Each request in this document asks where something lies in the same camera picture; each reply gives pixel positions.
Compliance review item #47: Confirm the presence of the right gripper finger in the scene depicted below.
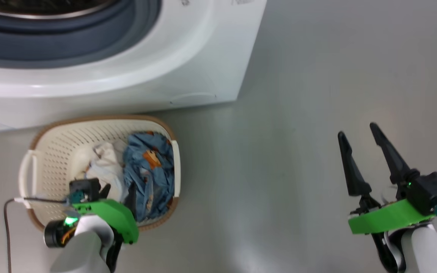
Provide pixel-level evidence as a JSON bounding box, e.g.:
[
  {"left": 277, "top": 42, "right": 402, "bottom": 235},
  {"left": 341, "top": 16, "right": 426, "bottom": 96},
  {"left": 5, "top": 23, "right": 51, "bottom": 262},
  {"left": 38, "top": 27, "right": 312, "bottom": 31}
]
[
  {"left": 369, "top": 122, "right": 420, "bottom": 186},
  {"left": 337, "top": 131, "right": 373, "bottom": 198}
]

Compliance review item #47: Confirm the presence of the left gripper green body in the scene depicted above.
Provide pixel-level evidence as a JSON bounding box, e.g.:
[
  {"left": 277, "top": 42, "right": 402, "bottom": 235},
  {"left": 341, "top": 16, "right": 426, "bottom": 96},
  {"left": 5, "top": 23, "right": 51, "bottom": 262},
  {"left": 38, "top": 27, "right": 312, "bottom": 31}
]
[{"left": 71, "top": 199, "right": 139, "bottom": 245}]

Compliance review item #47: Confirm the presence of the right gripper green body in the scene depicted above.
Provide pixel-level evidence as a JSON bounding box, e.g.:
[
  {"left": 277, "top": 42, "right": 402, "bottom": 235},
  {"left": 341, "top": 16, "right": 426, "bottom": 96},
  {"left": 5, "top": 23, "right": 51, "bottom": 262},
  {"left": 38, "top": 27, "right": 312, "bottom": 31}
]
[{"left": 347, "top": 195, "right": 437, "bottom": 235}]

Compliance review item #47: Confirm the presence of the white garment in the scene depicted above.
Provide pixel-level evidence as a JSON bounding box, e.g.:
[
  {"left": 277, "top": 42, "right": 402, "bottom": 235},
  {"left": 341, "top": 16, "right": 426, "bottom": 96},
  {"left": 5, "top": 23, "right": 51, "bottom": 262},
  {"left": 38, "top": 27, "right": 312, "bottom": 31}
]
[{"left": 75, "top": 141, "right": 125, "bottom": 201}]

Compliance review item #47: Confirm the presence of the blue cartoon print garment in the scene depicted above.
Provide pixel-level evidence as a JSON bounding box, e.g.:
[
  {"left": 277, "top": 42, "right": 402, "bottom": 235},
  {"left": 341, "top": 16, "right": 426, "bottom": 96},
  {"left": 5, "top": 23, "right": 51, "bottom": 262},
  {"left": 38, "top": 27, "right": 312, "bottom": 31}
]
[{"left": 123, "top": 131, "right": 175, "bottom": 223}]

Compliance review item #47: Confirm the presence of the cream perforated laundry basket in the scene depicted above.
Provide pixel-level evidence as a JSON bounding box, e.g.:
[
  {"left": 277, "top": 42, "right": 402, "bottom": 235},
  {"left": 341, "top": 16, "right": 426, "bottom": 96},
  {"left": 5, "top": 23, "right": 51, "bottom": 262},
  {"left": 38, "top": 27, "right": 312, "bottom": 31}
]
[{"left": 18, "top": 115, "right": 181, "bottom": 232}]

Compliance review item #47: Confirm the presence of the white front-load washing machine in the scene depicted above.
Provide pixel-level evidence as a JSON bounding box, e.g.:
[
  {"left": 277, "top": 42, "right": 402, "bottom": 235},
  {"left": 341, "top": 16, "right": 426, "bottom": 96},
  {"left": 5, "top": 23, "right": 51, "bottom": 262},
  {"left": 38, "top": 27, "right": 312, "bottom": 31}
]
[{"left": 0, "top": 0, "right": 267, "bottom": 131}]

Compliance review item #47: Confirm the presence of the perforated steel drum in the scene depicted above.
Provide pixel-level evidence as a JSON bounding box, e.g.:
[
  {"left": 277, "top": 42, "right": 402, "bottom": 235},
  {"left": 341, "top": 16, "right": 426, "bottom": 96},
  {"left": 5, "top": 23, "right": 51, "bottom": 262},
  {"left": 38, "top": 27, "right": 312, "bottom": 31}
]
[{"left": 0, "top": 0, "right": 117, "bottom": 20}]

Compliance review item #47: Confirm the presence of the thin black cable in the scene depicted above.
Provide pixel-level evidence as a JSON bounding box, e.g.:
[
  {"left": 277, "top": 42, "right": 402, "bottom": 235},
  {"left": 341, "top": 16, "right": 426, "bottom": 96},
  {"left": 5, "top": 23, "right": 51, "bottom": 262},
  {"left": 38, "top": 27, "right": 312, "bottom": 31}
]
[{"left": 4, "top": 197, "right": 71, "bottom": 273}]

